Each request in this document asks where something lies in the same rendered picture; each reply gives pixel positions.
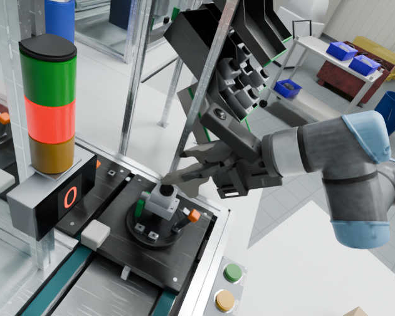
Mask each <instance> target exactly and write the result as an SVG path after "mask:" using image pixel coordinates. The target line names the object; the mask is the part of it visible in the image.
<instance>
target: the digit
mask: <svg viewBox="0 0 395 316"><path fill-rule="evenodd" d="M81 188H82V173H80V174H79V175H78V176H77V177H76V178H74V180H72V181H71V183H69V184H68V185H67V186H66V187H65V188H63V189H62V190H61V191H60V192H59V193H58V220H59V219H60V218H61V217H62V216H64V215H65V214H66V213H67V212H68V211H69V210H70V209H71V208H72V207H73V206H74V205H75V204H76V203H77V202H78V201H79V200H80V199H81Z"/></svg>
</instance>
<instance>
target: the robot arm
mask: <svg viewBox="0 0 395 316"><path fill-rule="evenodd" d="M199 121H200V123H201V124H202V125H203V126H204V127H206V128H207V129H208V130H209V131H210V132H212V133H213V134H214V135H215V136H216V137H218V138H219V140H214V141H210V142H206V143H203V144H201V145H197V146H194V147H191V148H189V149H186V150H184V151H183V152H182V153H181V154H180V156H179V157H180V158H188V157H195V158H196V159H197V161H198V162H197V163H194V164H191V165H190V166H188V167H186V168H184V169H179V170H177V171H175V172H171V173H167V174H166V175H165V176H164V178H163V179H162V180H161V184H163V185H171V184H175V185H176V186H177V187H178V188H179V189H180V190H181V191H182V192H183V193H184V194H185V195H186V196H187V197H189V198H196V197H198V195H199V186H200V185H201V184H204V183H206V182H208V181H209V178H210V177H211V176H213V181H214V183H215V185H216V187H217V189H216V190H217V192H218V194H219V196H220V198H221V199H228V198H237V197H243V196H248V192H249V190H252V189H261V188H266V187H275V186H282V184H283V181H282V178H283V177H287V176H294V175H299V174H307V173H311V172H320V174H321V178H322V184H323V187H324V192H325V197H326V201H327V206H328V210H329V215H330V223H332V227H333V230H334V234H335V238H336V240H337V241H338V242H339V243H340V244H342V245H344V246H346V247H348V248H353V249H360V250H368V249H373V248H378V247H380V246H383V245H385V244H386V243H387V242H388V241H389V240H390V237H391V235H390V230H389V225H390V222H389V221H388V220H387V212H388V210H389V208H390V207H391V206H395V159H392V158H391V148H390V143H389V137H388V134H387V129H386V124H385V122H384V119H383V117H382V115H381V114H380V113H378V112H377V111H374V110H370V111H366V112H360V113H353V114H350V115H341V117H336V118H332V119H328V120H323V121H320V122H315V123H312V124H307V125H302V126H299V127H293V128H290V129H285V130H280V131H276V132H274V134H268V135H264V136H263V138H262V140H260V139H259V138H257V137H256V136H255V135H254V134H252V133H251V132H250V131H249V130H248V129H247V128H245V127H244V126H243V125H241V124H240V123H239V122H238V121H237V120H236V119H234V118H233V117H232V116H231V115H230V114H229V113H227V112H226V111H225V110H223V109H222V108H221V107H220V106H219V105H218V104H216V103H212V104H211V105H210V107H209V108H208V109H207V110H206V111H205V113H204V114H203V116H202V117H201V118H200V120H199ZM235 192H238V194H237V195H232V196H226V195H225V194H230V193H235Z"/></svg>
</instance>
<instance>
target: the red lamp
mask: <svg viewBox="0 0 395 316"><path fill-rule="evenodd" d="M24 103H25V110H26V121H27V128H28V133H29V135H30V136H31V137H32V138H34V139H35V140H37V141H40V142H44V143H47V144H57V143H61V142H65V141H67V140H69V139H71V138H72V137H73V135H74V134H75V115H76V98H75V100H74V101H73V102H71V103H70V104H68V105H65V106H62V107H45V106H41V105H37V104H35V103H33V102H31V101H29V100H28V99H27V98H26V97H25V96H24Z"/></svg>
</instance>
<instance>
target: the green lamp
mask: <svg viewBox="0 0 395 316"><path fill-rule="evenodd" d="M19 56H20V63H21V74H22V81H23V92H24V96H25V97H26V98H27V99H28V100H29V101H31V102H33V103H35V104H37V105H41V106H45V107H62V106H65V105H68V104H70V103H71V102H73V101H74V100H75V98H76V73H77V55H76V56H75V57H74V58H72V59H70V60H68V61H60V62H52V61H43V60H39V59H36V58H33V57H31V56H29V55H27V54H26V53H24V52H23V51H22V50H21V49H20V48H19Z"/></svg>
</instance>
